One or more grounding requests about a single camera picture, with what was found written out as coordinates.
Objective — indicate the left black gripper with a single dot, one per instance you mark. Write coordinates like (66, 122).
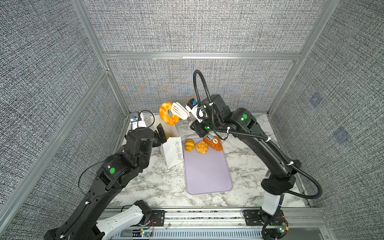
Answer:
(158, 141)

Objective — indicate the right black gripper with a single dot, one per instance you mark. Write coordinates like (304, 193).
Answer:
(198, 128)

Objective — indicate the white paper gift bag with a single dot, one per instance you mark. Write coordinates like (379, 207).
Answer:
(172, 149)

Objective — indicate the reddish brown triangular bread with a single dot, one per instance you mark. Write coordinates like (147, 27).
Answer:
(214, 144)

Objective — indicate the glazed ring donut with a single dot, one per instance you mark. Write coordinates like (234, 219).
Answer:
(166, 115)

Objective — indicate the round flaky bun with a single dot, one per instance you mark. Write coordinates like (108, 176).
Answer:
(202, 147)

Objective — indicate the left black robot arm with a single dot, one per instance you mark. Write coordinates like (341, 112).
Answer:
(112, 177)

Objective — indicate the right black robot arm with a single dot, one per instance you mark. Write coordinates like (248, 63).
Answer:
(212, 115)

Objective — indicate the small round croissant top left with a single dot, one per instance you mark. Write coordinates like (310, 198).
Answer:
(189, 145)

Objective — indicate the lavender plastic tray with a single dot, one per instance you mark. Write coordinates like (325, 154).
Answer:
(206, 173)

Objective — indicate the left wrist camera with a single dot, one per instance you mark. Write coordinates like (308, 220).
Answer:
(142, 120)

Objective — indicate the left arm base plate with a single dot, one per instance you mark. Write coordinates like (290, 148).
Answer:
(156, 219)

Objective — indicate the aluminium front rail frame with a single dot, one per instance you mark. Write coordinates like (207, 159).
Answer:
(217, 223)

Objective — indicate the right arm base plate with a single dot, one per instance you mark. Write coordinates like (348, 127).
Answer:
(253, 217)

